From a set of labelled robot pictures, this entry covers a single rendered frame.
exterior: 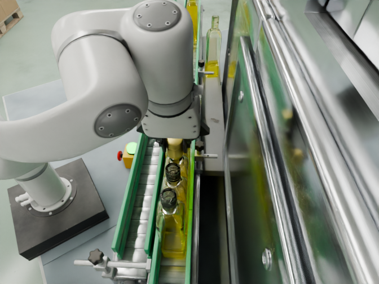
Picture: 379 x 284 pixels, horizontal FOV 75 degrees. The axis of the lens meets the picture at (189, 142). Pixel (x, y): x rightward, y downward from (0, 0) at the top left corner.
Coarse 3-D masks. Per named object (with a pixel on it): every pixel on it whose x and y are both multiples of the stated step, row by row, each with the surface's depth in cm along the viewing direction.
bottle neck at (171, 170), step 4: (168, 164) 48; (172, 164) 48; (176, 164) 48; (168, 168) 48; (172, 168) 49; (176, 168) 49; (168, 172) 47; (172, 172) 47; (176, 172) 47; (168, 176) 48; (172, 176) 47; (176, 176) 47; (168, 180) 48; (172, 180) 48; (176, 180) 48; (180, 180) 51; (168, 184) 50; (172, 184) 49; (176, 184) 49
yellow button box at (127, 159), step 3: (126, 144) 94; (126, 150) 92; (126, 153) 91; (123, 156) 90; (126, 156) 90; (129, 156) 90; (132, 156) 90; (123, 159) 91; (126, 159) 90; (129, 159) 90; (132, 159) 90; (126, 162) 92; (129, 162) 92; (132, 162) 92; (126, 165) 93; (129, 165) 93
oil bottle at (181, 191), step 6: (162, 180) 53; (186, 180) 53; (162, 186) 51; (168, 186) 50; (180, 186) 51; (186, 186) 52; (180, 192) 50; (186, 192) 51; (180, 198) 50; (186, 198) 51; (186, 204) 53; (186, 210) 55; (186, 216) 57; (186, 222) 59; (186, 228) 62
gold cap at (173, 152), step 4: (168, 140) 49; (172, 140) 49; (176, 140) 49; (180, 140) 49; (168, 144) 49; (172, 144) 49; (176, 144) 49; (180, 144) 49; (168, 148) 50; (172, 148) 49; (176, 148) 49; (180, 148) 50; (168, 152) 51; (172, 152) 50; (176, 152) 50; (180, 152) 51; (172, 156) 51; (176, 156) 51; (180, 156) 52
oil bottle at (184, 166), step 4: (168, 156) 56; (184, 156) 56; (168, 160) 55; (184, 160) 55; (188, 160) 57; (180, 164) 54; (184, 164) 54; (188, 164) 57; (164, 168) 55; (180, 168) 54; (184, 168) 54; (188, 168) 56; (164, 172) 55; (180, 172) 54; (184, 172) 54; (188, 172) 57; (164, 176) 55; (184, 176) 55; (188, 176) 58; (188, 180) 59; (188, 184) 60; (188, 188) 61; (188, 192) 62; (188, 196) 64; (188, 200) 65; (188, 204) 67; (188, 208) 68
